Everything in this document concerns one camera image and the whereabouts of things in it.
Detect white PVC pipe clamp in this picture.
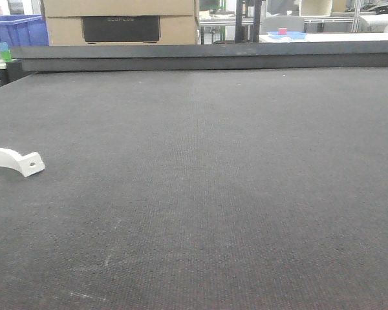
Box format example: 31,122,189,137
0,148,45,178

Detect large cardboard box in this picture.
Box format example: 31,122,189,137
43,0,199,46

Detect red cube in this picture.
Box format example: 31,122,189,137
278,28,288,36

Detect blue tray with items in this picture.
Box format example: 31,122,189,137
268,31,307,40

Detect blue plastic crate background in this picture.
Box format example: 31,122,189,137
0,15,49,47

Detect black raised table ledge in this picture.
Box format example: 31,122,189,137
10,41,388,72

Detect green and blue blocks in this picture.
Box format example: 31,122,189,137
0,42,12,63

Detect black upright frame post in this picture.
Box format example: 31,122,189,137
235,0,266,43

